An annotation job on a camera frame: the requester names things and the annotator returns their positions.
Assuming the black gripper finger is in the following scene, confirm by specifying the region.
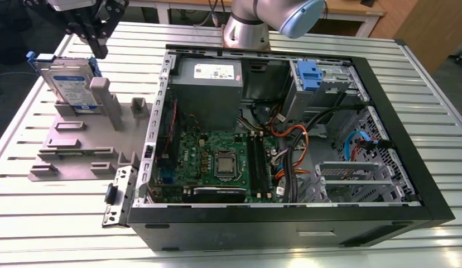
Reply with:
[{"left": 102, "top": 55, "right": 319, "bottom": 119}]
[
  {"left": 66, "top": 19, "right": 99, "bottom": 59},
  {"left": 98, "top": 0, "right": 130, "bottom": 59}
]

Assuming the hard disk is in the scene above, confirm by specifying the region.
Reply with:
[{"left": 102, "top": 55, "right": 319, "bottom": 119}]
[{"left": 26, "top": 51, "right": 104, "bottom": 115}]

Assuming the disk power wire black connector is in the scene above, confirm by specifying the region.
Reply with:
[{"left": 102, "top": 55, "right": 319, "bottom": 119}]
[{"left": 359, "top": 138, "right": 395, "bottom": 153}]

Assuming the metal disk bay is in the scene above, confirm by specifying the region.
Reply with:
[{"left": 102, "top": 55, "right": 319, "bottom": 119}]
[{"left": 298, "top": 160, "right": 407, "bottom": 204}]

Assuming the grey power supply unit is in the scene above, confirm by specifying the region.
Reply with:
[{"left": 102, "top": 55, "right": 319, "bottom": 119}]
[{"left": 167, "top": 57, "right": 243, "bottom": 132}]

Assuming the grey plastic parts rack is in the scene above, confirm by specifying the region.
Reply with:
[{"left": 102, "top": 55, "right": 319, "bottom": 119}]
[{"left": 27, "top": 77, "right": 156, "bottom": 182}]

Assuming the green RAM stick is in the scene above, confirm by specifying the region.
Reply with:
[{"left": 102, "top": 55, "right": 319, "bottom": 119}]
[{"left": 39, "top": 150, "right": 106, "bottom": 157}]

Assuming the green motherboard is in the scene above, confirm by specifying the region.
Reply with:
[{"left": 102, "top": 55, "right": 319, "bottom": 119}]
[{"left": 156, "top": 130, "right": 287, "bottom": 203}]

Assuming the blue plastic drive latch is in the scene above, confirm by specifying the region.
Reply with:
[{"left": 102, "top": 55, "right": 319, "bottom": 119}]
[{"left": 297, "top": 60, "right": 325, "bottom": 92}]

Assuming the blue expansion slot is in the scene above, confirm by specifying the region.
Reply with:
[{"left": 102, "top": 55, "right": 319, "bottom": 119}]
[{"left": 162, "top": 168, "right": 176, "bottom": 185}]

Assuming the CPU socket with metal cover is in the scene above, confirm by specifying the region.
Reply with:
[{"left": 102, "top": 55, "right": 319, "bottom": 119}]
[{"left": 211, "top": 149, "right": 242, "bottom": 180}]

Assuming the blue rear port plug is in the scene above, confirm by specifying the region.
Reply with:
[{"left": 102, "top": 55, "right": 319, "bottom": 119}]
[{"left": 106, "top": 183, "right": 119, "bottom": 204}]

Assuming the silver CPU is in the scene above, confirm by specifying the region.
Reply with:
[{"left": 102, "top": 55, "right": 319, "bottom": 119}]
[{"left": 215, "top": 157, "right": 237, "bottom": 172}]

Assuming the metal optical drive cage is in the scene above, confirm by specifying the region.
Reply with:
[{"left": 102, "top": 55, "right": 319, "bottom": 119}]
[{"left": 282, "top": 58, "right": 370, "bottom": 121}]

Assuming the black RAM slot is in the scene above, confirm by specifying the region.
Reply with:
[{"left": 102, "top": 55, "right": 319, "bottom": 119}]
[
  {"left": 255, "top": 131, "right": 273, "bottom": 199},
  {"left": 247, "top": 131, "right": 263, "bottom": 199}
]

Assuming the light wooden desk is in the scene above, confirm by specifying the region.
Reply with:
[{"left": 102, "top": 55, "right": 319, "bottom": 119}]
[{"left": 319, "top": 0, "right": 389, "bottom": 39}]

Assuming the black graphics card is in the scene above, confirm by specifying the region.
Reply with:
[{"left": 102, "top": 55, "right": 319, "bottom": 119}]
[{"left": 182, "top": 185, "right": 247, "bottom": 204}]

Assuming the black open PC case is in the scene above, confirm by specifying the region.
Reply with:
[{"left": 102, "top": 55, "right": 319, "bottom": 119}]
[{"left": 100, "top": 43, "right": 457, "bottom": 251}]

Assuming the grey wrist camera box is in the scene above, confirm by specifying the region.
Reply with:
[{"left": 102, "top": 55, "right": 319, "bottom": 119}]
[{"left": 47, "top": 0, "right": 96, "bottom": 12}]

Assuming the white metal desk frame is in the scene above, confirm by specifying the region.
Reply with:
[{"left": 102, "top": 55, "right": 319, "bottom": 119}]
[{"left": 126, "top": 0, "right": 233, "bottom": 26}]

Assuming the thin red wire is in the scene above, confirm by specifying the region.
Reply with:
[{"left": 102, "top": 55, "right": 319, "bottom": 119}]
[{"left": 160, "top": 98, "right": 179, "bottom": 159}]

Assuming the orange yellow red wire bundle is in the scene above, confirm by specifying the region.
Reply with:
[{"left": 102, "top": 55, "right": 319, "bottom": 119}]
[{"left": 270, "top": 103, "right": 313, "bottom": 182}]

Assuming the thick black cable bundle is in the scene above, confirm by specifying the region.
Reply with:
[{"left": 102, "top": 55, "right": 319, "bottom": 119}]
[{"left": 281, "top": 103, "right": 367, "bottom": 202}]

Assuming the blue disk data wire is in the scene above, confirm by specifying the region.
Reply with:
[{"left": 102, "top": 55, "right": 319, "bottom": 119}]
[{"left": 342, "top": 130, "right": 374, "bottom": 163}]

